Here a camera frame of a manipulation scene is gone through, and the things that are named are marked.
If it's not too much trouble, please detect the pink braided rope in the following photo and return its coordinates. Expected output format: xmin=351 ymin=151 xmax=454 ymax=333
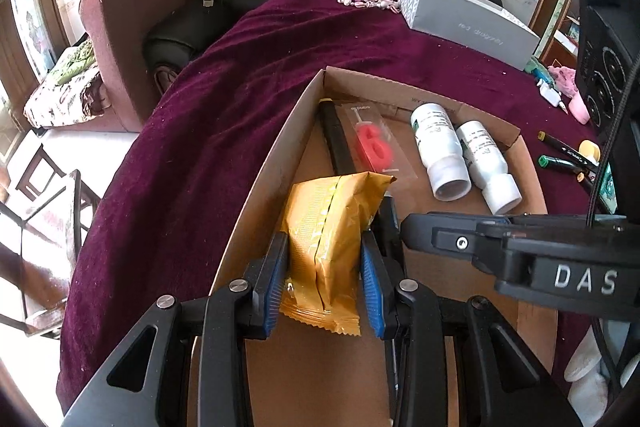
xmin=337 ymin=0 xmax=401 ymax=14

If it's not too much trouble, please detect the grey rectangular box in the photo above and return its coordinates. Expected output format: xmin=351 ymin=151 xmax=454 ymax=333
xmin=397 ymin=0 xmax=541 ymax=72

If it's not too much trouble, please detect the black marker green cap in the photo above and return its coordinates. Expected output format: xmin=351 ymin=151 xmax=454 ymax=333
xmin=537 ymin=154 xmax=598 ymax=182

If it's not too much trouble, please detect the shallow cardboard box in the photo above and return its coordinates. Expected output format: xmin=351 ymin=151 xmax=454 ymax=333
xmin=189 ymin=66 xmax=560 ymax=427

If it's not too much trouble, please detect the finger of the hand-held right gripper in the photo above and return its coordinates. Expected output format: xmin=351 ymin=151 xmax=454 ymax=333
xmin=400 ymin=212 xmax=511 ymax=258

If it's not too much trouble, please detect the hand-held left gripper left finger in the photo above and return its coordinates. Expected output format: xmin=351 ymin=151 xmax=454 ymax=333
xmin=60 ymin=232 xmax=291 ymax=427

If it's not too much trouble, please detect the red candle clear packet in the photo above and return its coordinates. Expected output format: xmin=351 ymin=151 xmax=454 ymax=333
xmin=340 ymin=103 xmax=418 ymax=180

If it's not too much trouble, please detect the maroon blanket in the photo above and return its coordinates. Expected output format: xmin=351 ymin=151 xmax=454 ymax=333
xmin=55 ymin=0 xmax=608 ymax=413

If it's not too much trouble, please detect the pink cloth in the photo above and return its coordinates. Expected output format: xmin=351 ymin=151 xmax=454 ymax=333
xmin=547 ymin=66 xmax=578 ymax=98

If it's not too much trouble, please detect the white bottle green label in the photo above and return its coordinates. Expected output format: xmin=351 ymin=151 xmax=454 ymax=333
xmin=410 ymin=103 xmax=472 ymax=202

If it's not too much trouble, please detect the yellow snack packet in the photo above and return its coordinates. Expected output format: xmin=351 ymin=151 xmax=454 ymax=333
xmin=279 ymin=171 xmax=397 ymax=337

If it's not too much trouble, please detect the pink bottle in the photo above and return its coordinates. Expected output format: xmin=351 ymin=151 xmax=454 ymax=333
xmin=569 ymin=93 xmax=592 ymax=124

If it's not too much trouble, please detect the framed wall poster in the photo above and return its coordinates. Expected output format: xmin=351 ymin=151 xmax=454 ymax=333
xmin=9 ymin=0 xmax=57 ymax=82

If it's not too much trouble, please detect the black marker olive cap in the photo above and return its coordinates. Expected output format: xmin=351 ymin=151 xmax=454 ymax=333
xmin=537 ymin=132 xmax=598 ymax=168

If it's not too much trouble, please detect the black cable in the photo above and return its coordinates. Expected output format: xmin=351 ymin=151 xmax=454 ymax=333
xmin=585 ymin=57 xmax=640 ymax=228

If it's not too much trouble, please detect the person's right hand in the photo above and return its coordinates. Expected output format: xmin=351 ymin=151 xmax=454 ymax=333
xmin=564 ymin=334 xmax=613 ymax=415

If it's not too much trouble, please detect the black marker yellow cap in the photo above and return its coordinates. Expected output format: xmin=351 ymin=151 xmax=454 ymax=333
xmin=319 ymin=97 xmax=357 ymax=175

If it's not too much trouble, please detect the floral patterned cloth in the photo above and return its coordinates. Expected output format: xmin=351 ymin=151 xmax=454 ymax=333
xmin=24 ymin=34 xmax=112 ymax=128

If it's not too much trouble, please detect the glass side table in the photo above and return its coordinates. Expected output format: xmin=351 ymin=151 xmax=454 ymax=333
xmin=0 ymin=142 xmax=103 ymax=338

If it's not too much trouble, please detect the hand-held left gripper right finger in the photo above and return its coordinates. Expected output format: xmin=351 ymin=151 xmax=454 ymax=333
xmin=360 ymin=229 xmax=571 ymax=427

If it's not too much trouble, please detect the teal cartoon tissue packet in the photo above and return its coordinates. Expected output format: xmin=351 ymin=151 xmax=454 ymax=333
xmin=597 ymin=164 xmax=618 ymax=214

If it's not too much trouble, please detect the white bottle red print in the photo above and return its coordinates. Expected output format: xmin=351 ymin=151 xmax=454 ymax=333
xmin=456 ymin=121 xmax=523 ymax=215

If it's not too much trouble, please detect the brown armchair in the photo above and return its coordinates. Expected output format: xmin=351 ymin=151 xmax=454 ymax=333
xmin=79 ymin=0 xmax=213 ymax=134

